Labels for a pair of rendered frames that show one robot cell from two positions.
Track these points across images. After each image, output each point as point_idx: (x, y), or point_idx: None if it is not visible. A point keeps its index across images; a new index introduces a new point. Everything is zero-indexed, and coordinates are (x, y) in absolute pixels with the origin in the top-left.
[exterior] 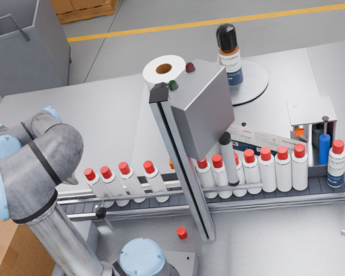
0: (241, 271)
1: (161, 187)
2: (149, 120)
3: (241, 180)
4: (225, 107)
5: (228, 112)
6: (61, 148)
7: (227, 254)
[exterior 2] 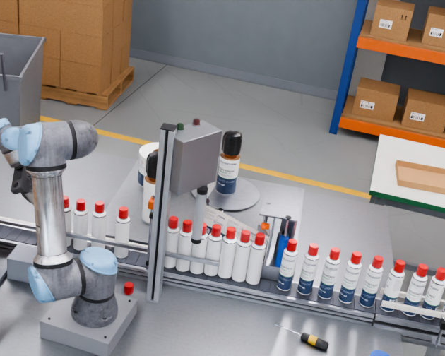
0: (173, 329)
1: (126, 239)
2: (128, 196)
3: (201, 253)
4: (212, 164)
5: (212, 169)
6: (87, 131)
7: (165, 315)
